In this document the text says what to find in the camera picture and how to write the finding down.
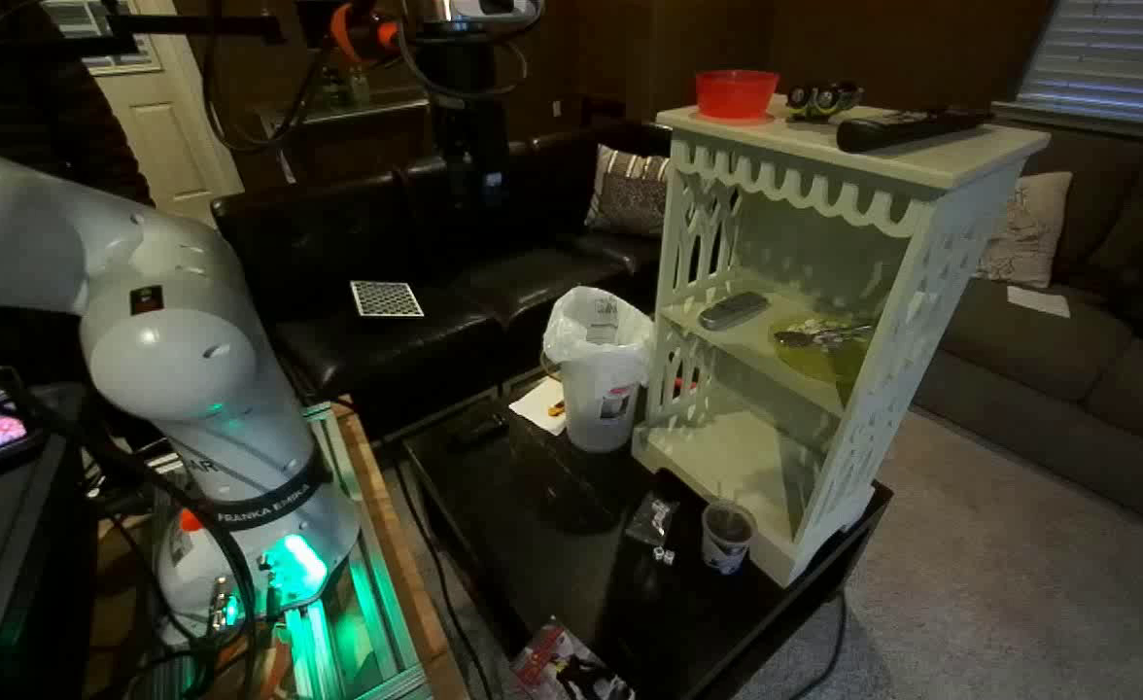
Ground grey remote control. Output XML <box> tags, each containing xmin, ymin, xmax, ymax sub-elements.
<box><xmin>701</xmin><ymin>293</ymin><xmax>768</xmax><ymax>330</ymax></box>

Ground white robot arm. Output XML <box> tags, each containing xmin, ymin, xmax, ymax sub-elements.
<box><xmin>0</xmin><ymin>157</ymin><xmax>356</xmax><ymax>621</ymax></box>

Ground yellow plate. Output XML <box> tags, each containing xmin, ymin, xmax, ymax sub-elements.
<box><xmin>772</xmin><ymin>314</ymin><xmax>872</xmax><ymax>402</ymax></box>

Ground black remote on shelf top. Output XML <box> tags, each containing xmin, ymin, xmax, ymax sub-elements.
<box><xmin>837</xmin><ymin>113</ymin><xmax>986</xmax><ymax>151</ymax></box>

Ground white lined trash bin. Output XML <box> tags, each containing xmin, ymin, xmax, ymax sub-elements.
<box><xmin>541</xmin><ymin>286</ymin><xmax>653</xmax><ymax>454</ymax></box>

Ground paper card on table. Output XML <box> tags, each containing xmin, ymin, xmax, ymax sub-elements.
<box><xmin>511</xmin><ymin>378</ymin><xmax>566</xmax><ymax>437</ymax></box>

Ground patterned throw pillow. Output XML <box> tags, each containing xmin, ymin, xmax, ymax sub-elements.
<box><xmin>581</xmin><ymin>143</ymin><xmax>667</xmax><ymax>238</ymax></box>

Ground crumpled wrapper on table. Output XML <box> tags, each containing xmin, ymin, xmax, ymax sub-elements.
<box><xmin>627</xmin><ymin>494</ymin><xmax>677</xmax><ymax>566</ymax></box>

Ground black coffee table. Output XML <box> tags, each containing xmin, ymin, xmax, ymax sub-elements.
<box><xmin>404</xmin><ymin>393</ymin><xmax>889</xmax><ymax>700</ymax></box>

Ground black leather sofa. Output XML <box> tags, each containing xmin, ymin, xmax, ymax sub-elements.
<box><xmin>212</xmin><ymin>122</ymin><xmax>667</xmax><ymax>437</ymax></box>

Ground white lattice shelf unit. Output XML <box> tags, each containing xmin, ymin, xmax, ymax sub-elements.
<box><xmin>632</xmin><ymin>104</ymin><xmax>1045</xmax><ymax>582</ymax></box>

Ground spoon with food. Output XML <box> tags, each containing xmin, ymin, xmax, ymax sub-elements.
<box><xmin>772</xmin><ymin>319</ymin><xmax>872</xmax><ymax>352</ymax></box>

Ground red plastic bowl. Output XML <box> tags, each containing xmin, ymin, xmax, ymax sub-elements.
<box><xmin>697</xmin><ymin>72</ymin><xmax>781</xmax><ymax>122</ymax></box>

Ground magazine on table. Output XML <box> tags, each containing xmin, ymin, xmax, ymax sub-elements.
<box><xmin>511</xmin><ymin>617</ymin><xmax>638</xmax><ymax>700</ymax></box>

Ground small dark object pair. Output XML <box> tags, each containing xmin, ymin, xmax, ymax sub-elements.
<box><xmin>788</xmin><ymin>82</ymin><xmax>861</xmax><ymax>125</ymax></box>

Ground paper on couch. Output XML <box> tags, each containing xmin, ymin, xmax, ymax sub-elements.
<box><xmin>1008</xmin><ymin>286</ymin><xmax>1073</xmax><ymax>319</ymax></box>

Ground light throw pillow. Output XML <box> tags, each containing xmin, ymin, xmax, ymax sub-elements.
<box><xmin>977</xmin><ymin>173</ymin><xmax>1073</xmax><ymax>288</ymax></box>

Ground grey fabric couch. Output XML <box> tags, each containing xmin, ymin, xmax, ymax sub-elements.
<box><xmin>916</xmin><ymin>131</ymin><xmax>1143</xmax><ymax>519</ymax></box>

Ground window blinds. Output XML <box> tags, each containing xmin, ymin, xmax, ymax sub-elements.
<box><xmin>1019</xmin><ymin>0</ymin><xmax>1143</xmax><ymax>125</ymax></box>

